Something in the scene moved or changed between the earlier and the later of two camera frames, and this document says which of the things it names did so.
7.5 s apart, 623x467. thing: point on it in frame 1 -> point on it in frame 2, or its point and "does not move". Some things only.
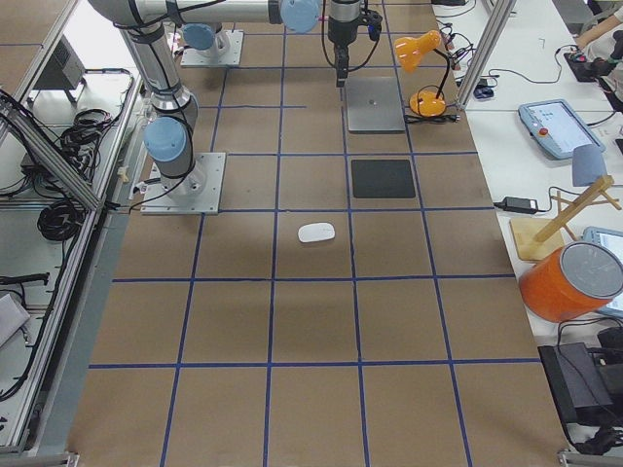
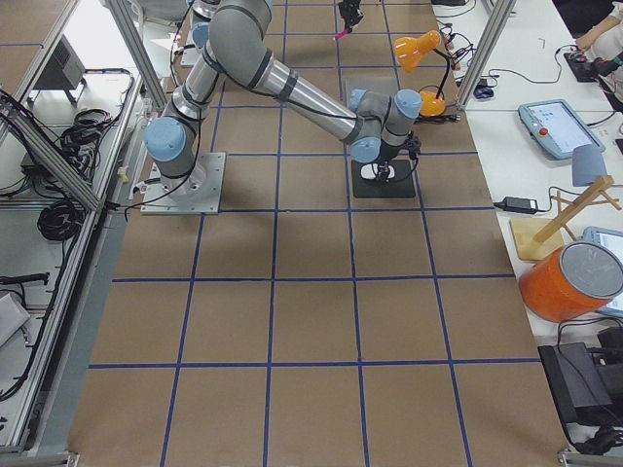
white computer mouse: x=316 y=232 -> x=369 y=171
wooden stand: x=536 y=238 does not move
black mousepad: x=383 y=179 does not move
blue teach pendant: x=557 y=127 does not move
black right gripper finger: x=341 y=62 -> x=381 y=174
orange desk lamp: x=409 y=52 does not move
